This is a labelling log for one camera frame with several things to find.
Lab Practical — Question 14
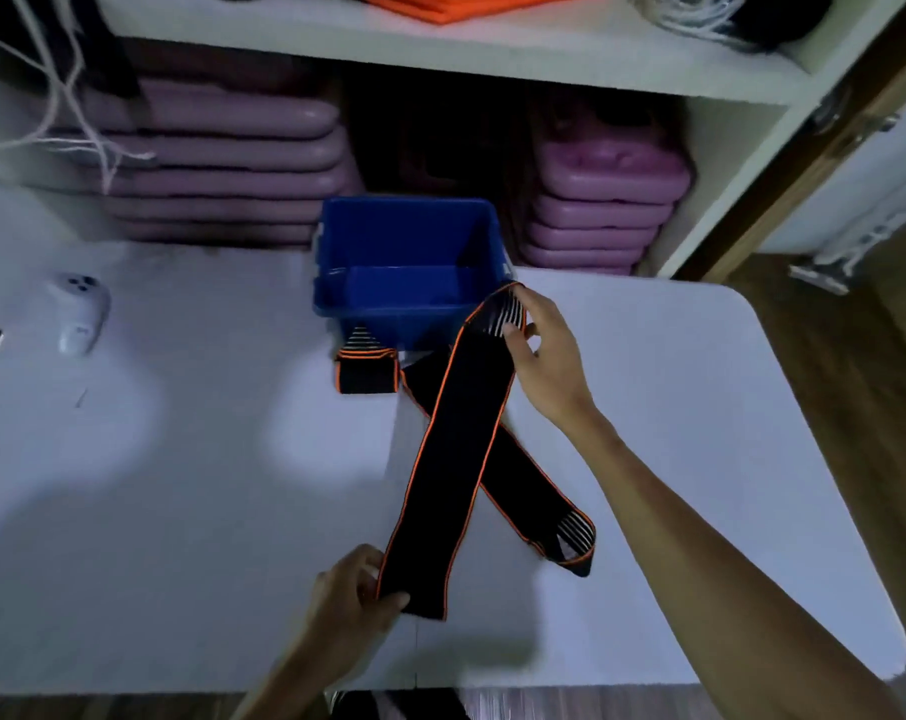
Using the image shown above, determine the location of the person's left hand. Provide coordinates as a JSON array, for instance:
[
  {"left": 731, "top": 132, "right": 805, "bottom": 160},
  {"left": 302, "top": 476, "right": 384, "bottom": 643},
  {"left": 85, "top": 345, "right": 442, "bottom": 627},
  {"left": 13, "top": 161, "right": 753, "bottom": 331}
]
[{"left": 294, "top": 544, "right": 412, "bottom": 688}]

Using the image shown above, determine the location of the person's right hand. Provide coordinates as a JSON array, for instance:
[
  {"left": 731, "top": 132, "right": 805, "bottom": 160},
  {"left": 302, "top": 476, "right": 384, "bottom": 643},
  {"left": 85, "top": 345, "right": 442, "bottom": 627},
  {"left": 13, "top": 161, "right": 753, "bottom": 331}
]
[{"left": 501, "top": 285, "right": 601, "bottom": 437}]

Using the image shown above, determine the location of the long black orange-edged strap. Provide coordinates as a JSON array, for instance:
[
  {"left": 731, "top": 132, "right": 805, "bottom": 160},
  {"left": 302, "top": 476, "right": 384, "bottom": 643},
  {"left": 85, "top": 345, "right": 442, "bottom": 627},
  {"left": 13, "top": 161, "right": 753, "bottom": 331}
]
[
  {"left": 375, "top": 283, "right": 533, "bottom": 622},
  {"left": 400, "top": 350, "right": 598, "bottom": 580}
]

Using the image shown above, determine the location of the person's right forearm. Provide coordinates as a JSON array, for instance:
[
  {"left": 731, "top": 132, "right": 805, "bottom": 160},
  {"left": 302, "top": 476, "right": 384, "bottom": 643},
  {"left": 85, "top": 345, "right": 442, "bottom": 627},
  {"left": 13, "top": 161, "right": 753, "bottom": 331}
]
[{"left": 564, "top": 406, "right": 905, "bottom": 720}]

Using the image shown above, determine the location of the person's left forearm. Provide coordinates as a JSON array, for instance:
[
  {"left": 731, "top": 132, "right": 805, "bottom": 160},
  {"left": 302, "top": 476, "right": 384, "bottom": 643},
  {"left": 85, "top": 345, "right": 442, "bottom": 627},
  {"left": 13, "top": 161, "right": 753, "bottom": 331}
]
[{"left": 231, "top": 646, "right": 350, "bottom": 720}]

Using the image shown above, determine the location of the blue plastic bin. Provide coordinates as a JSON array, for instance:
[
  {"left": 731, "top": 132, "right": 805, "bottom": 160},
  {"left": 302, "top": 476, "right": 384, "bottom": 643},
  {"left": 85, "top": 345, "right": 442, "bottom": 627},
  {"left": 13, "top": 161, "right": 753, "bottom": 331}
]
[{"left": 312, "top": 196, "right": 515, "bottom": 355}]

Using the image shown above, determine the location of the narrow stack of purple pads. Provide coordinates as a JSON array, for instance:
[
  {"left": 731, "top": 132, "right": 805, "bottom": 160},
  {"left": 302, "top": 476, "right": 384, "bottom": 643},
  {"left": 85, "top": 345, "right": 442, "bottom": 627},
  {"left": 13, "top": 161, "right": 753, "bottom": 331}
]
[{"left": 516, "top": 97, "right": 694, "bottom": 277}]

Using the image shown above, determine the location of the white shelf unit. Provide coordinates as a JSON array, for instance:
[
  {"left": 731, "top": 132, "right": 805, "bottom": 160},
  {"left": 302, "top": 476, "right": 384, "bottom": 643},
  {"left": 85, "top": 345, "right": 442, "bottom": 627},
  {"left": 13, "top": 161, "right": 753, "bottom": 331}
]
[{"left": 0, "top": 0, "right": 906, "bottom": 282}]

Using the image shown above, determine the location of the white metal rack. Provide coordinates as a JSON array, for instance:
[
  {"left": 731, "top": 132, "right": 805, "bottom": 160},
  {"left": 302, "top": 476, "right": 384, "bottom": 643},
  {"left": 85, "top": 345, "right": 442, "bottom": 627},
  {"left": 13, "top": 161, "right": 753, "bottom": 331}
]
[{"left": 788, "top": 175, "right": 906, "bottom": 298}]

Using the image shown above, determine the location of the wide stack of purple pads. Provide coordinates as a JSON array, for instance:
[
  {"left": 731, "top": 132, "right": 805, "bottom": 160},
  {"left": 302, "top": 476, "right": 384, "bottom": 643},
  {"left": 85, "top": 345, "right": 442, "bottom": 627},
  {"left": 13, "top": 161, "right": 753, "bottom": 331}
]
[{"left": 44, "top": 63, "right": 360, "bottom": 248}]

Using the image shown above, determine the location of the orange folded cloth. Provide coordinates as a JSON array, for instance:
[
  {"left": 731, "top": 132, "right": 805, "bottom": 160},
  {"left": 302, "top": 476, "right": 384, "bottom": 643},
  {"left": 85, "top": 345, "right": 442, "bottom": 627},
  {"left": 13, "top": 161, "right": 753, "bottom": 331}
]
[{"left": 359, "top": 0, "right": 611, "bottom": 26}]

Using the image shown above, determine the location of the metal door hinge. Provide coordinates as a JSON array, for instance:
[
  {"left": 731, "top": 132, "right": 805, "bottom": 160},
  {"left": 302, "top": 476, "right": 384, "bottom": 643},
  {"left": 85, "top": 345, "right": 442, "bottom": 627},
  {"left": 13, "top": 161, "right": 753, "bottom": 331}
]
[{"left": 807, "top": 80, "right": 901, "bottom": 140}]

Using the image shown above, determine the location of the white handheld device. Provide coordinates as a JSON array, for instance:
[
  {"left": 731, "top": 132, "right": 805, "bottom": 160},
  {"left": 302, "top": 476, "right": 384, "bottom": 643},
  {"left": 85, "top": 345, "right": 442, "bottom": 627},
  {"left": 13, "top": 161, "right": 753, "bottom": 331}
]
[{"left": 45, "top": 271, "right": 112, "bottom": 358}]

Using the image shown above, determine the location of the black round item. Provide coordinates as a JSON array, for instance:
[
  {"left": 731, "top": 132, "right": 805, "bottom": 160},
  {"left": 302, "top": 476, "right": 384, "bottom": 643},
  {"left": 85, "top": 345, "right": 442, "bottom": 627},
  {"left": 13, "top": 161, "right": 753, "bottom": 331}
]
[{"left": 730, "top": 0, "right": 834, "bottom": 50}]

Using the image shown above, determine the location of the folded black orange-edged strap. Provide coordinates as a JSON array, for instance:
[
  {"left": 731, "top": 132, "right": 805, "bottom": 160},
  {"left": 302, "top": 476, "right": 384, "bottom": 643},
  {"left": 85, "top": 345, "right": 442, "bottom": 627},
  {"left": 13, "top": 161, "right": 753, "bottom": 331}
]
[{"left": 335, "top": 325, "right": 403, "bottom": 396}]

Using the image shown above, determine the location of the brown wooden door frame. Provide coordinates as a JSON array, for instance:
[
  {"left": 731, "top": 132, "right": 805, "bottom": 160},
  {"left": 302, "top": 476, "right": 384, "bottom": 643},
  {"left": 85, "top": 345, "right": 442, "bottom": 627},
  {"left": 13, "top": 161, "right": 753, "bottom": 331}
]
[{"left": 674, "top": 0, "right": 906, "bottom": 286}]

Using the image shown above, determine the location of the white rope coil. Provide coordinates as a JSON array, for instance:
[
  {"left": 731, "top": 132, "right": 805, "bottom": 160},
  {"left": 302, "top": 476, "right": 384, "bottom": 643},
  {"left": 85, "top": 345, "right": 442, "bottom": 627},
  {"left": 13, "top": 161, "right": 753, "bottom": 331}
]
[{"left": 633, "top": 0, "right": 757, "bottom": 47}]

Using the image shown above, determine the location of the white frayed string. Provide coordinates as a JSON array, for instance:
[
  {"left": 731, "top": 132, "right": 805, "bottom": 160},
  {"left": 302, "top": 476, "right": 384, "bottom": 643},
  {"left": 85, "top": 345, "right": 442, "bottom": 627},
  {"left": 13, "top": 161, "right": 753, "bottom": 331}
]
[{"left": 0, "top": 0, "right": 158, "bottom": 196}]

